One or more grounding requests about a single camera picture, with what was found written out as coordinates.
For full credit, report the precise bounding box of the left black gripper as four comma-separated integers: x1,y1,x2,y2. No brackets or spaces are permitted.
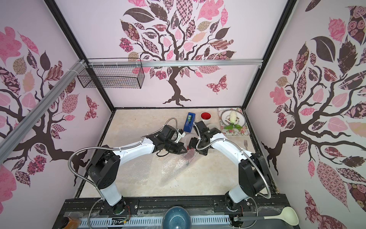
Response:
164,139,189,155

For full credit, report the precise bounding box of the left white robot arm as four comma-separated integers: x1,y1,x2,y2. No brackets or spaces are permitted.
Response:
87,125,187,215

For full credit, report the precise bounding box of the white mug red interior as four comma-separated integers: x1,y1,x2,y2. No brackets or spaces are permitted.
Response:
200,112,212,121

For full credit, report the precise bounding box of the brown jar black lid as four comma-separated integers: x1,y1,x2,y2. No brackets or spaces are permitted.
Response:
57,217,81,229

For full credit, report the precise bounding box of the left aluminium frame bar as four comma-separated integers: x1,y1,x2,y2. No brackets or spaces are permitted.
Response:
1,60,86,164

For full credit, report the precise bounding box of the white green toy vegetable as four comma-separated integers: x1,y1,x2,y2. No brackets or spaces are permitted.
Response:
224,111,242,131

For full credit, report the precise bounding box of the aluminium frame bar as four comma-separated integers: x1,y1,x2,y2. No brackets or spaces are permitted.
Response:
88,59,263,67
1,60,86,164

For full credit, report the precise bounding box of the white slotted cable duct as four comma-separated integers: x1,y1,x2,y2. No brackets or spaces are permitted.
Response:
90,215,231,229

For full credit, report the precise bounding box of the blue ceramic bowl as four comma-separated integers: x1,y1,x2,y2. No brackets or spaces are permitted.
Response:
162,206,192,229

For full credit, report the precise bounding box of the blue tape dispenser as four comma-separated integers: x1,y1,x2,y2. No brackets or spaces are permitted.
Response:
183,112,195,133

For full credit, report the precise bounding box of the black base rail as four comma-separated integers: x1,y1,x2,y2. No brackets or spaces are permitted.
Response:
53,194,290,229

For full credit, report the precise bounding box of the lavender mug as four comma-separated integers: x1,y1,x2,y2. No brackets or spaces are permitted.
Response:
207,124,218,129

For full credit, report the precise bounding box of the cream ladle grey handle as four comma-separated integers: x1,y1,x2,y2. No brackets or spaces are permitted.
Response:
234,207,299,226

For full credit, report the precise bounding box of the left metal flex conduit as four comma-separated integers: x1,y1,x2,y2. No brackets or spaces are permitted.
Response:
67,117,178,201

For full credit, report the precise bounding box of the black wire basket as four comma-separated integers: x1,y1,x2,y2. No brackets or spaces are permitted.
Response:
78,57,145,89

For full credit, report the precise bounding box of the white decorated plate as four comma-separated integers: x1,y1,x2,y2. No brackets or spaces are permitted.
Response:
220,109,246,128

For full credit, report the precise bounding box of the rear aluminium frame bar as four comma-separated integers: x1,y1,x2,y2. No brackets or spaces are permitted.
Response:
88,59,263,67

